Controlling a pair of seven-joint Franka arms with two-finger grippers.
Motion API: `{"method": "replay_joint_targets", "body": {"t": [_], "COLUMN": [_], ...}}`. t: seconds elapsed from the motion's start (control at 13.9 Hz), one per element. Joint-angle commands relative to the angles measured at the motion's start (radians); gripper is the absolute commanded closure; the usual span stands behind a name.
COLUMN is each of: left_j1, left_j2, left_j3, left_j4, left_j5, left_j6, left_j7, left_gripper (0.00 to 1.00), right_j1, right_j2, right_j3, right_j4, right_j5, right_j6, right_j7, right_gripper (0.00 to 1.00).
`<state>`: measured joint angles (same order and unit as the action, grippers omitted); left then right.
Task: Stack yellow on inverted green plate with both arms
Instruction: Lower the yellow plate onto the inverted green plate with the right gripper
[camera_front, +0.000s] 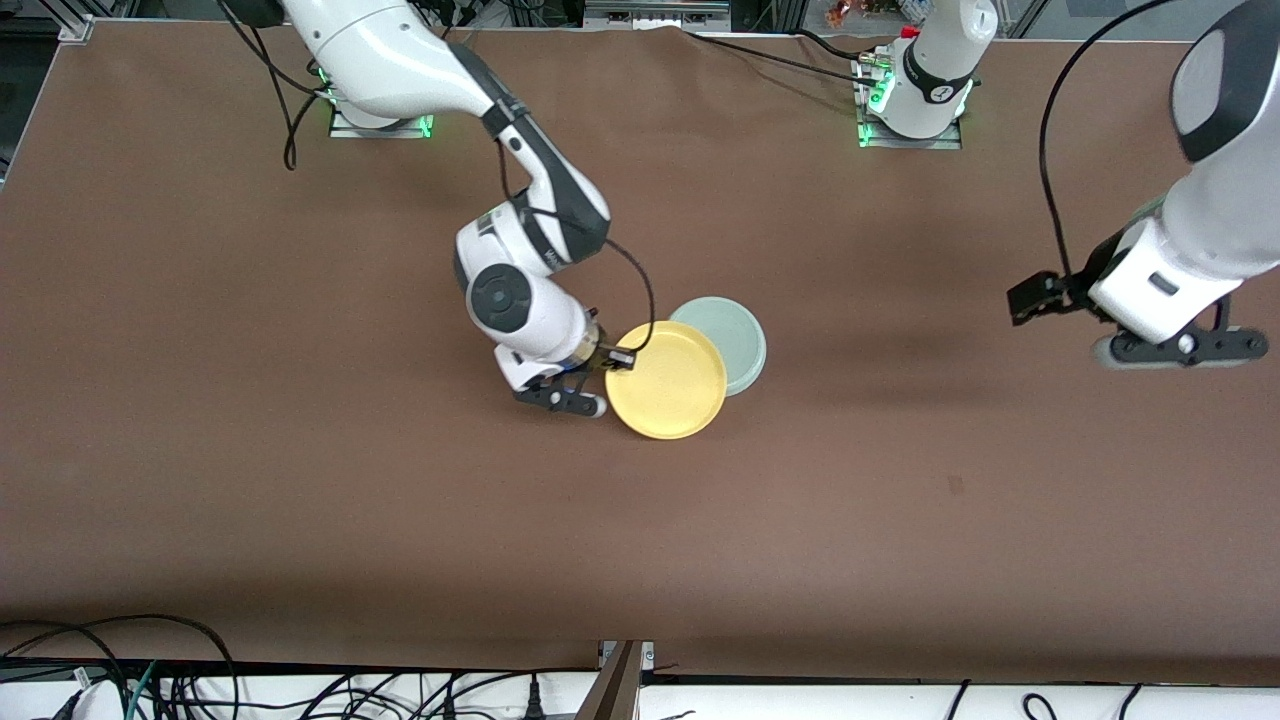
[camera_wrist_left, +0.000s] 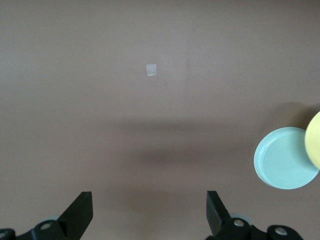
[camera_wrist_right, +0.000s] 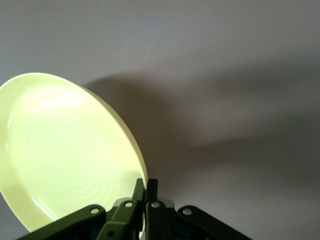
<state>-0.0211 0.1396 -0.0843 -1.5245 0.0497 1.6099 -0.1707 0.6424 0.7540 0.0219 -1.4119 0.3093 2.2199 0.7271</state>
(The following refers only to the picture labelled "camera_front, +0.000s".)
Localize yellow round plate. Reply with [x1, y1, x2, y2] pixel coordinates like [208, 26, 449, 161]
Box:
[604, 320, 729, 441]

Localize pale green round plate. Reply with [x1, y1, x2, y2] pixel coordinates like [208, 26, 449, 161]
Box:
[668, 296, 769, 398]

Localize brown table cover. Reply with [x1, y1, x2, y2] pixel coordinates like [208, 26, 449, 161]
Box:
[0, 15, 1280, 686]

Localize grey metal device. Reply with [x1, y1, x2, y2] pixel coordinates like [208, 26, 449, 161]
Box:
[583, 0, 733, 31]

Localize white table edge panel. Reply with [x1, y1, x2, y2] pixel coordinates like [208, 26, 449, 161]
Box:
[0, 668, 1280, 720]

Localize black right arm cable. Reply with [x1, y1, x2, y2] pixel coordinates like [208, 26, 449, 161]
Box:
[215, 0, 658, 353]

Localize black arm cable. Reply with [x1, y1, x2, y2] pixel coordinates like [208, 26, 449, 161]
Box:
[1038, 0, 1186, 281]
[215, 0, 658, 353]

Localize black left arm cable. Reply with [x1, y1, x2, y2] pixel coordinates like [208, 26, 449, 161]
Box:
[1038, 0, 1186, 281]

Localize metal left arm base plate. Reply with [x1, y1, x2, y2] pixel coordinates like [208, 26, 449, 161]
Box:
[855, 50, 966, 151]

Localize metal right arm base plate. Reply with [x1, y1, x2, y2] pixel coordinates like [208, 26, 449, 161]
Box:
[328, 90, 436, 139]

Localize short black table cable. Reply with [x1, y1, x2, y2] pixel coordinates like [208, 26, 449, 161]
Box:
[790, 28, 891, 66]

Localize aluminium profile post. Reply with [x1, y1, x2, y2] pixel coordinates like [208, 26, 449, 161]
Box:
[575, 640, 656, 720]

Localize long black table cable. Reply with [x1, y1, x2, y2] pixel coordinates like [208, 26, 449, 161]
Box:
[683, 28, 886, 89]

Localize black base cable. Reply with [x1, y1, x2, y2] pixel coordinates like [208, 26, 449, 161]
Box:
[415, 0, 481, 41]

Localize black looped cable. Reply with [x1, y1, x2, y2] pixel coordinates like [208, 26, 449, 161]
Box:
[0, 613, 239, 720]

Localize teal cable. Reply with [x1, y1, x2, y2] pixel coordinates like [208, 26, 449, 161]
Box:
[125, 660, 161, 720]

